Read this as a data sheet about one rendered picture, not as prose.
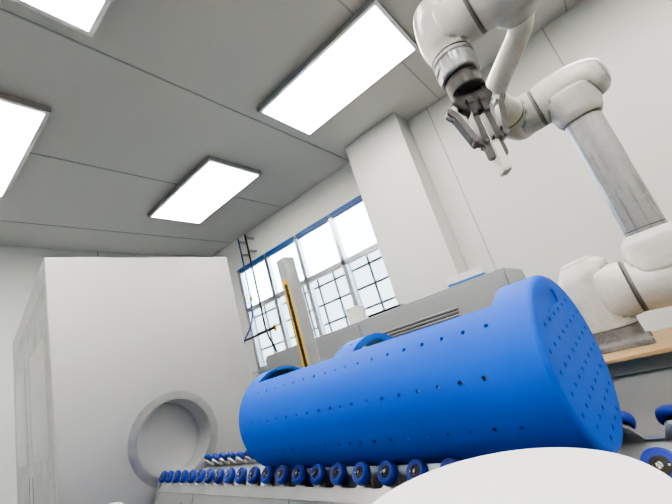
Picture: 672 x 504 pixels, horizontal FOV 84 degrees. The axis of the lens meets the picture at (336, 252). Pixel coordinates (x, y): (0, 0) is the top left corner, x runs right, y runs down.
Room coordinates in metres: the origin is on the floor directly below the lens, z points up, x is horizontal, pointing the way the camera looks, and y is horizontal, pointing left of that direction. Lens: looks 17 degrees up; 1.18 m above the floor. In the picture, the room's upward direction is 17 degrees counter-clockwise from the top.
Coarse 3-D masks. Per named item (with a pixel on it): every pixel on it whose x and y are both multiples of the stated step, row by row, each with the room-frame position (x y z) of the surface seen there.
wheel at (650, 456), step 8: (648, 448) 0.54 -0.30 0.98; (656, 448) 0.54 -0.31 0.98; (664, 448) 0.53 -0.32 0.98; (640, 456) 0.55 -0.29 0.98; (648, 456) 0.54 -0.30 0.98; (656, 456) 0.54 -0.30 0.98; (664, 456) 0.53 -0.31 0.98; (656, 464) 0.53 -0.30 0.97; (664, 464) 0.53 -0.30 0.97; (664, 472) 0.53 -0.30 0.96
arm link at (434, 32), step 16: (432, 0) 0.65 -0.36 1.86; (448, 0) 0.63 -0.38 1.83; (464, 0) 0.61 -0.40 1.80; (416, 16) 0.68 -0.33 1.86; (432, 16) 0.65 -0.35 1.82; (448, 16) 0.63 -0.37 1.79; (464, 16) 0.62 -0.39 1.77; (416, 32) 0.69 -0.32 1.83; (432, 32) 0.66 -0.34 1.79; (448, 32) 0.64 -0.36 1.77; (464, 32) 0.64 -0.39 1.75; (480, 32) 0.65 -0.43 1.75; (432, 48) 0.67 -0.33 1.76; (432, 64) 0.70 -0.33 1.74
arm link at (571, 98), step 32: (576, 64) 0.96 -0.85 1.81; (544, 96) 1.02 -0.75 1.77; (576, 96) 0.98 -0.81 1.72; (576, 128) 1.03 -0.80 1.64; (608, 128) 1.00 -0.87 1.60; (608, 160) 1.01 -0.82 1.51; (608, 192) 1.05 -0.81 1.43; (640, 192) 1.01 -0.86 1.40; (640, 224) 1.03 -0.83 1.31; (640, 256) 1.04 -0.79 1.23; (640, 288) 1.06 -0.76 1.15
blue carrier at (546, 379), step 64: (448, 320) 0.69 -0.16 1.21; (512, 320) 0.59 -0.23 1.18; (576, 320) 0.71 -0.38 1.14; (256, 384) 1.14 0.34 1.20; (320, 384) 0.89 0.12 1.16; (384, 384) 0.75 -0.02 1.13; (448, 384) 0.65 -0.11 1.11; (512, 384) 0.59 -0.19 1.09; (576, 384) 0.60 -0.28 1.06; (256, 448) 1.10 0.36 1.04; (320, 448) 0.93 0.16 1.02; (384, 448) 0.81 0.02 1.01; (448, 448) 0.72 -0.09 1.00; (512, 448) 0.65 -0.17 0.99
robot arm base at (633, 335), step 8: (624, 328) 1.11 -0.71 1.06; (632, 328) 1.12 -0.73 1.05; (640, 328) 1.13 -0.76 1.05; (600, 336) 1.14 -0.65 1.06; (608, 336) 1.13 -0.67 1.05; (616, 336) 1.12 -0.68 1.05; (624, 336) 1.11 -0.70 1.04; (632, 336) 1.11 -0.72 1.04; (640, 336) 1.10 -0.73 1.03; (648, 336) 1.09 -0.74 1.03; (600, 344) 1.15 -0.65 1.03; (608, 344) 1.13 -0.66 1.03; (616, 344) 1.12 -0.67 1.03; (624, 344) 1.11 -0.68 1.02; (632, 344) 1.10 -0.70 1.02; (640, 344) 1.09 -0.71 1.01; (648, 344) 1.08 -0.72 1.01; (608, 352) 1.13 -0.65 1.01
